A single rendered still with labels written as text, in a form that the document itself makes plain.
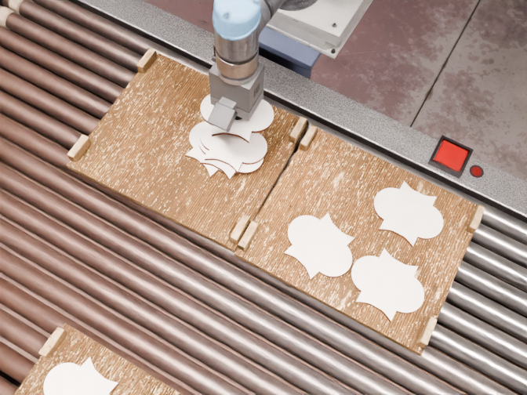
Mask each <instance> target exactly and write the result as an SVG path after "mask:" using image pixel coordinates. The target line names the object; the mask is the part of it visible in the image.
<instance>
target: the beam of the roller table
mask: <svg viewBox="0 0 527 395"><path fill-rule="evenodd" d="M68 1H70V2H73V3H74V4H76V5H79V6H81V7H82V8H85V9H87V10H89V11H91V12H93V13H95V14H97V15H99V16H102V17H103V18H105V19H107V20H109V21H111V22H114V23H116V24H118V25H120V26H122V27H124V28H126V29H128V30H130V31H132V32H134V33H136V34H138V35H140V36H143V37H145V38H147V39H149V40H151V41H153V42H155V43H157V44H159V45H161V46H163V47H165V48H167V49H169V50H172V51H174V52H175V53H178V54H180V55H181V56H184V57H186V58H188V59H189V60H192V61H194V62H195V63H198V64H201V65H202V66H204V67H207V68H209V69H211V67H212V66H213V64H214V63H215V62H213V61H212V56H213V54H214V52H213V45H214V44H215V38H214V34H213V33H211V32H209V31H207V30H205V29H203V28H201V27H198V26H196V25H194V24H192V23H190V22H188V21H186V20H183V19H181V18H179V17H178V16H175V15H173V14H172V13H168V12H166V11H165V10H163V9H160V8H158V7H157V6H154V5H152V4H150V3H148V2H145V1H144V0H68ZM258 62H259V63H262V64H264V65H265V70H264V84H263V95H264V96H266V97H268V98H270V99H272V100H274V101H276V102H278V103H280V104H282V105H284V106H286V107H289V108H291V109H293V110H295V111H297V112H299V113H301V114H303V115H305V116H307V117H309V118H311V119H313V120H315V121H318V122H320V123H322V124H323V125H326V126H328V127H330V128H331V129H334V130H336V131H337V132H340V133H342V134H344V135H346V136H349V137H350V138H352V139H354V140H357V141H358V142H360V143H363V144H365V145H366V146H368V147H371V148H372V149H375V150H378V151H379V152H381V153H383V154H386V155H387V156H389V157H391V158H393V159H395V160H397V161H400V162H401V163H404V164H406V165H408V166H410V167H412V168H414V169H416V170H418V171H420V172H422V173H424V174H426V175H428V176H430V177H433V178H435V179H437V180H439V181H441V182H443V183H445V184H447V185H449V186H451V187H453V188H455V189H457V190H459V191H462V192H464V193H465V194H468V195H470V196H472V197H473V198H476V199H478V200H479V201H482V202H484V203H486V204H487V205H491V206H492V207H494V208H497V209H499V210H500V211H502V212H505V213H507V214H508V215H510V216H513V217H514V218H516V219H520V220H521V221H523V222H525V223H527V182H526V181H524V180H523V179H519V178H518V177H516V176H513V175H511V174H510V173H508V172H505V171H503V170H501V169H498V168H497V167H495V166H493V165H490V164H488V163H486V162H484V161H482V160H480V159H478V158H475V157H473V156H471V157H470V159H469V161H468V163H467V166H466V168H465V169H464V171H463V174H462V176H461V177H460V178H459V179H458V178H456V177H455V176H452V175H450V174H448V173H446V172H443V171H442V170H440V169H437V168H435V167H434V166H432V165H429V164H428V162H429V160H430V158H431V155H432V154H433V152H434V149H435V148H436V146H437V144H438V141H439V140H437V139H435V138H434V137H431V136H429V135H427V134H425V133H423V132H421V131H419V130H416V129H414V128H412V127H410V126H408V125H406V124H403V123H401V122H399V121H397V120H395V119H393V118H391V117H388V116H386V115H385V114H382V113H380V112H379V111H376V110H373V109H372V108H370V107H367V106H366V105H364V104H362V103H359V102H357V101H355V100H353V99H351V98H349V97H347V96H344V95H342V94H340V93H338V92H336V91H334V90H332V89H329V88H327V87H325V86H324V85H321V84H319V83H317V82H314V81H312V80H310V79H309V78H306V77H304V76H303V75H300V74H297V73H296V72H294V71H291V70H290V69H288V68H285V67H283V66H281V65H279V64H277V63H275V62H272V61H270V60H268V59H266V58H264V57H262V56H260V55H259V56H258ZM472 165H479V166H480V167H482V169H483V171H484V174H483V176H482V177H480V178H476V177H473V176H472V175H471V174H470V167H471V166H472Z"/></svg>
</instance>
